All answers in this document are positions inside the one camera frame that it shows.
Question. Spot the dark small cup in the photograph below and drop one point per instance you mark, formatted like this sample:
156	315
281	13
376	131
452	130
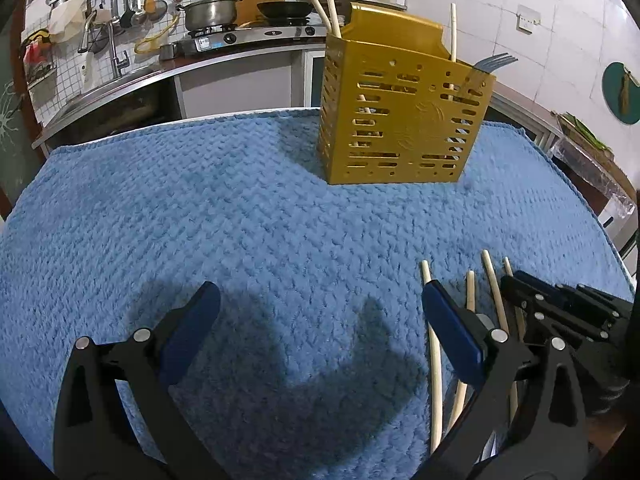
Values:
166	52

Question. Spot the black wok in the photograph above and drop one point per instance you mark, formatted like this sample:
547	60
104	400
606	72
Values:
285	9

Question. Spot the brown door with frosted glass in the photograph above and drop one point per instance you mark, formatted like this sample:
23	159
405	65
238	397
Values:
10	125

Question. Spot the steel gas stove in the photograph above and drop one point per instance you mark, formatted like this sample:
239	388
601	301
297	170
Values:
250	37

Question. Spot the wooden board with vegetables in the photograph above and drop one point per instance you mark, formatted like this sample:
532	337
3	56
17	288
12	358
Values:
585	132

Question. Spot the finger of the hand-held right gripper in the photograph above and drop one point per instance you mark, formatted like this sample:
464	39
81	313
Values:
555	317
590	300

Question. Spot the clear plastic sheet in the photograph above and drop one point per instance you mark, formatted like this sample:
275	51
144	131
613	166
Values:
595	172

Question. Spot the golden slotted utensil holder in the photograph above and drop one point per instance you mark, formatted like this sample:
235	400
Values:
400	125

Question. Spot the white hanging cloth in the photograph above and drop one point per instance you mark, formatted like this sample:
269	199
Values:
65	20

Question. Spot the black ladle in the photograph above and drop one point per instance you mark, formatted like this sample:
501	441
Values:
127	16

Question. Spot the round green hanging board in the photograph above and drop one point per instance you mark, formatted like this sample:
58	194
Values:
622	92

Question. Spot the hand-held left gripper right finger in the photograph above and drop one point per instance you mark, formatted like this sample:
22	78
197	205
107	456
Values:
452	330

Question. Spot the blue knitted blanket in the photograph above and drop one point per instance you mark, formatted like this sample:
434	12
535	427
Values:
240	220

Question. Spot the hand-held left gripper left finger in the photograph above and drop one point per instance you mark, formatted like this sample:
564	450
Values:
192	330

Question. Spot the grey metal fork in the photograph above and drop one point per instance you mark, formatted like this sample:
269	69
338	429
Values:
492	62

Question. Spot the steel kitchen counter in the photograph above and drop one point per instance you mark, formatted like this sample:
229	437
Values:
165	72

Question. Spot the steel cooking pot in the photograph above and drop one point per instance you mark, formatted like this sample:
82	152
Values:
210	12

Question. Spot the steel faucet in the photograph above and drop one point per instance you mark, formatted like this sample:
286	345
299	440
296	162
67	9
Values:
114	47

